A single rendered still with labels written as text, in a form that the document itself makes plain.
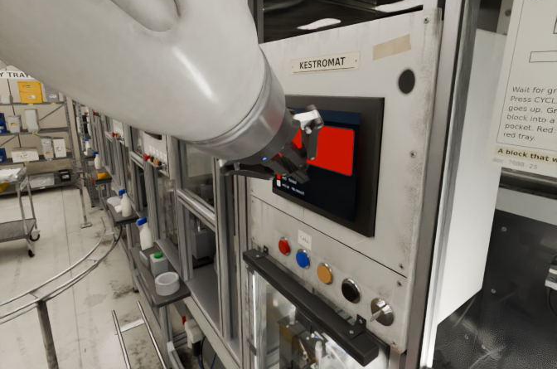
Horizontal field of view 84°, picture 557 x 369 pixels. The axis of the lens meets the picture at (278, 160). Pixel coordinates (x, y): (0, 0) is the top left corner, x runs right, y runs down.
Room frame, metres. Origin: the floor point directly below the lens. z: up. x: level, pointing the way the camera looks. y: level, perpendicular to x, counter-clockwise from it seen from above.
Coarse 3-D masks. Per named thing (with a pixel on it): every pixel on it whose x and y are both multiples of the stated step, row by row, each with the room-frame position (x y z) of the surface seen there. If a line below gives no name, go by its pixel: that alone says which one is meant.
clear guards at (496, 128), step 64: (512, 0) 0.32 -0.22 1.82; (512, 64) 0.32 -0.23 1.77; (448, 128) 0.36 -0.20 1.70; (512, 128) 0.31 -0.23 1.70; (448, 192) 0.35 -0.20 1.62; (512, 192) 0.30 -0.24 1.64; (448, 256) 0.34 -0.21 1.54; (512, 256) 0.29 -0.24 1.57; (256, 320) 0.72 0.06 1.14; (448, 320) 0.34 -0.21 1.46; (512, 320) 0.28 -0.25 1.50
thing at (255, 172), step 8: (216, 160) 0.34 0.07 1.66; (224, 168) 0.33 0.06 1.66; (232, 168) 0.34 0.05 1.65; (240, 168) 0.34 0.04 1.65; (248, 168) 0.36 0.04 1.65; (256, 168) 0.37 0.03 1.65; (248, 176) 0.37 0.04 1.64; (256, 176) 0.38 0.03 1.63; (264, 176) 0.39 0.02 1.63; (272, 176) 0.40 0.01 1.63
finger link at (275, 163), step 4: (276, 156) 0.38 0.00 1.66; (280, 156) 0.41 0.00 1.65; (268, 160) 0.34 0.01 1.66; (272, 160) 0.34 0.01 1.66; (276, 160) 0.37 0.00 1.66; (280, 160) 0.40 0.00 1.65; (264, 164) 0.34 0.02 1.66; (268, 164) 0.35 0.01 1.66; (272, 164) 0.37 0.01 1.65; (276, 164) 0.37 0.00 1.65; (280, 164) 0.38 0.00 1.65; (272, 168) 0.38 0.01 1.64; (276, 168) 0.38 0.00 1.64; (280, 168) 0.39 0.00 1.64; (284, 168) 0.39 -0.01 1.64; (280, 172) 0.40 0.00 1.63; (284, 172) 0.40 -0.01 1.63
